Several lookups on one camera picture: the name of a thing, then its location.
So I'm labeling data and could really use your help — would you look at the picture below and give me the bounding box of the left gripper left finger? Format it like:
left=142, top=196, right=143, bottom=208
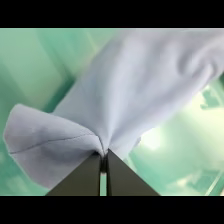
left=45, top=151, right=102, bottom=197

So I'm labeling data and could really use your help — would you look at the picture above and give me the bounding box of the light blue shirt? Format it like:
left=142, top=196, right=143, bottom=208
left=3, top=28, right=224, bottom=190

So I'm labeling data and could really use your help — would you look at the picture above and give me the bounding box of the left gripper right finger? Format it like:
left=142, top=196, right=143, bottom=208
left=106, top=148, right=160, bottom=197

